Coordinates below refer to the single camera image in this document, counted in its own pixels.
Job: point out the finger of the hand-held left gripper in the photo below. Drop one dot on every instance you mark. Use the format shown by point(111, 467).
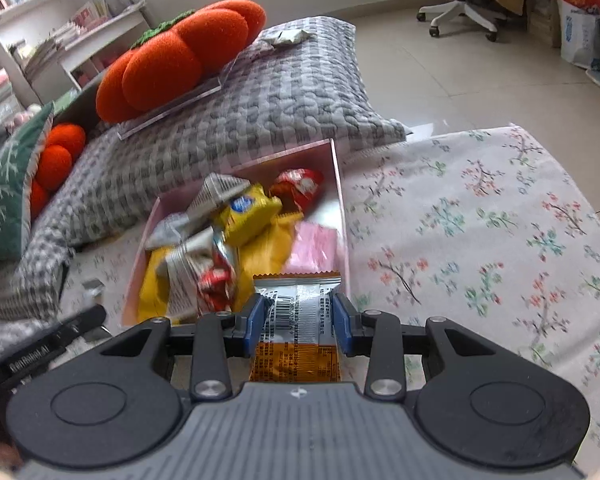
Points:
point(80, 321)

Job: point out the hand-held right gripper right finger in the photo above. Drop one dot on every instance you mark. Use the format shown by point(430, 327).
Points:
point(342, 325)

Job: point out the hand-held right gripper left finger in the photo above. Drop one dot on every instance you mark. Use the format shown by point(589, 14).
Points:
point(256, 325)

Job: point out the orange snack packet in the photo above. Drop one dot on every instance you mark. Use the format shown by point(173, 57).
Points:
point(295, 360)

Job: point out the small red white candy packet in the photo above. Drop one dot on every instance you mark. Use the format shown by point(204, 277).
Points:
point(217, 282)

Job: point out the yellow packet with blue label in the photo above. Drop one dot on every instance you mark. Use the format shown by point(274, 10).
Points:
point(247, 215)

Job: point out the white zigzag-edged packet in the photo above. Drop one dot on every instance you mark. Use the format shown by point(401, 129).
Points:
point(170, 230)

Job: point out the silver striped snack packet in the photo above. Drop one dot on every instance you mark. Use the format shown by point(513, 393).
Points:
point(215, 192)

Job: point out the red snack packet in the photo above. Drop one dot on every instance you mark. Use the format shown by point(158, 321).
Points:
point(300, 185)

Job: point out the pink cardboard box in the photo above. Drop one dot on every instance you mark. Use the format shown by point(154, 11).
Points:
point(300, 157)

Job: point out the small silver sachet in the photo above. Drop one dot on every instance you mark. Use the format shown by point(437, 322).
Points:
point(93, 288)

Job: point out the plain yellow snack packet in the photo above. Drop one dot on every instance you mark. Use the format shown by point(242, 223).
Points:
point(270, 255)
point(152, 290)

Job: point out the grey checked blanket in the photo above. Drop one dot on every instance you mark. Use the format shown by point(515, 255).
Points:
point(20, 280)

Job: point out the pink snack packet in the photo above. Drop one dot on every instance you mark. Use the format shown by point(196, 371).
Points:
point(315, 247)

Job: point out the green snowflake cushion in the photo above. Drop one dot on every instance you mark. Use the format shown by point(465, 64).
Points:
point(5, 195)

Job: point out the floral bedsheet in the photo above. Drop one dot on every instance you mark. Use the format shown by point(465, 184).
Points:
point(480, 260)

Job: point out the small orange pumpkin plush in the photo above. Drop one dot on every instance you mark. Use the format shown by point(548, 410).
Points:
point(55, 155)

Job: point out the clear acrylic board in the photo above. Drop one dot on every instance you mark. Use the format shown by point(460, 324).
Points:
point(145, 125)

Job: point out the grey checked pillow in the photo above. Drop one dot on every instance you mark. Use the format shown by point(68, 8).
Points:
point(280, 105)

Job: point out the stack of magazines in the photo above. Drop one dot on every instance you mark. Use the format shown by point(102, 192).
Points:
point(45, 50)

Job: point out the large orange pumpkin plush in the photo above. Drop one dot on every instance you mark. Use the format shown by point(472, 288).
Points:
point(180, 60)

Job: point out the small white wrapper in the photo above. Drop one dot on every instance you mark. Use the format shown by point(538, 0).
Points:
point(287, 39)

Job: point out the white bookshelf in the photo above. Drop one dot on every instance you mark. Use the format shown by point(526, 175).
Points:
point(115, 17)

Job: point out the white office chair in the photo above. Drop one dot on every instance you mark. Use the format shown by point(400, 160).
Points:
point(460, 10)

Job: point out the white and blue bag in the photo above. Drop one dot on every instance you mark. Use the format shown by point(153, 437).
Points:
point(577, 35)

